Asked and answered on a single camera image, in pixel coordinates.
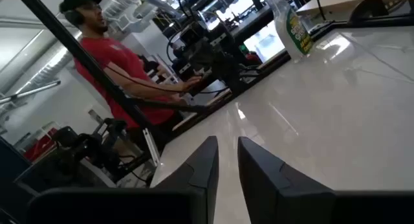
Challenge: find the red storage crate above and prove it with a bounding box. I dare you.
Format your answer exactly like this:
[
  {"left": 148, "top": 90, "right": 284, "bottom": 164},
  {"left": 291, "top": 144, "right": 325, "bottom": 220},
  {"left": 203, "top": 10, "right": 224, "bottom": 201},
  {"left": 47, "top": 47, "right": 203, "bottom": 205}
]
[{"left": 23, "top": 126, "right": 58, "bottom": 162}]

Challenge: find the lit computer monitor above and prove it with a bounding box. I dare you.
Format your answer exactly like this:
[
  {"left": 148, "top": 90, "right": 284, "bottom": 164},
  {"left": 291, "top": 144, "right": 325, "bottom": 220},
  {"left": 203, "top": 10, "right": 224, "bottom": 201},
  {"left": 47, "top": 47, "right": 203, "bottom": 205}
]
[{"left": 243, "top": 20, "right": 286, "bottom": 63}]

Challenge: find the clear spray bottle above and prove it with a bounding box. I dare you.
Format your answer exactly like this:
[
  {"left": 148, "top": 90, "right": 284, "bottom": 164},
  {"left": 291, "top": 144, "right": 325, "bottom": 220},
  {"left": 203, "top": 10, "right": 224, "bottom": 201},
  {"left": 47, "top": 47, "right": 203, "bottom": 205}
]
[{"left": 267, "top": 0, "right": 314, "bottom": 62}]

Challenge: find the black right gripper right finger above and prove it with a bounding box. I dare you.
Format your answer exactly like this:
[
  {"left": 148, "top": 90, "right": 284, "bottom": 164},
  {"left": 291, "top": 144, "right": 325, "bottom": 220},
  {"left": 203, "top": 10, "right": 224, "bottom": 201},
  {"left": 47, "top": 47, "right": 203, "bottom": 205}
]
[{"left": 237, "top": 136, "right": 336, "bottom": 224}]

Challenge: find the black equipment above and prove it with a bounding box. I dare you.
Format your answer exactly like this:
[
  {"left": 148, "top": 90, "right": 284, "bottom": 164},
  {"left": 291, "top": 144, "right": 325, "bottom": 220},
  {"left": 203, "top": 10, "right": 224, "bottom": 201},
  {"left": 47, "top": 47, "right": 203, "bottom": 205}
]
[{"left": 32, "top": 118, "right": 130, "bottom": 186}]

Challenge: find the long black cable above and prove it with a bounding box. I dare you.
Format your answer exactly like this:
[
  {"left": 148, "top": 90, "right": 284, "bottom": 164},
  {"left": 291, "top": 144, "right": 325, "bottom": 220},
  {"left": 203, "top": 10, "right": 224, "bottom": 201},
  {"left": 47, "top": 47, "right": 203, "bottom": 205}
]
[{"left": 314, "top": 0, "right": 328, "bottom": 21}]

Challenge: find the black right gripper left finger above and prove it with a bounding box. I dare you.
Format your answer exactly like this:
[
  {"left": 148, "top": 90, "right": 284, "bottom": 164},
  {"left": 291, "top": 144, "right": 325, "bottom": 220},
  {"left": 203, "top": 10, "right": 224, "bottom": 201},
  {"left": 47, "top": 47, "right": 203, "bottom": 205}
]
[{"left": 154, "top": 135, "right": 220, "bottom": 224}]

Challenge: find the person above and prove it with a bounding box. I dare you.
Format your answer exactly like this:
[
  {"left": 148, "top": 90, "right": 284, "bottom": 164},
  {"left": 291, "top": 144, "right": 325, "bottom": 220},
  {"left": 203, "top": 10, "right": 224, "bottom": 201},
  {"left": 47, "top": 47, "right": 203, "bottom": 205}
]
[{"left": 59, "top": 0, "right": 203, "bottom": 144}]

